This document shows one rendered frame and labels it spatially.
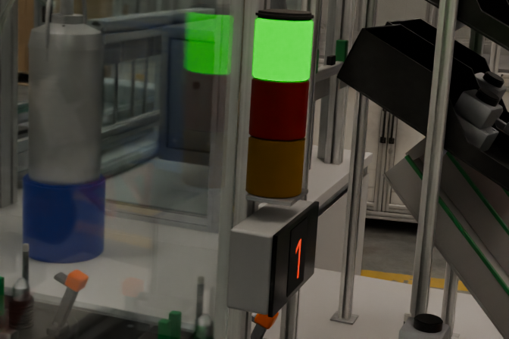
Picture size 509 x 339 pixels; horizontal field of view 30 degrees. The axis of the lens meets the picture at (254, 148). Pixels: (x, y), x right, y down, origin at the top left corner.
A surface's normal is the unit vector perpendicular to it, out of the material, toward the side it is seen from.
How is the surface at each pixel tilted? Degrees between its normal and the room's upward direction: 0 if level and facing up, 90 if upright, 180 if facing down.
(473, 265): 90
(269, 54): 90
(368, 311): 0
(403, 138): 90
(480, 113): 88
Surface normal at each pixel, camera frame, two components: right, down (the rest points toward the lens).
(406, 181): -0.50, 0.15
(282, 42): -0.05, 0.21
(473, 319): 0.06, -0.97
